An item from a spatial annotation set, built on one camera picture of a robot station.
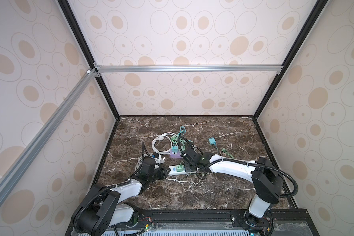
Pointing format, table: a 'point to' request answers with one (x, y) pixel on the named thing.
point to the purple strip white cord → (161, 137)
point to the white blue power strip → (173, 171)
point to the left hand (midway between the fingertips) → (173, 168)
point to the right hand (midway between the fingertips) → (188, 165)
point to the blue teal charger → (212, 140)
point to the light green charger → (180, 168)
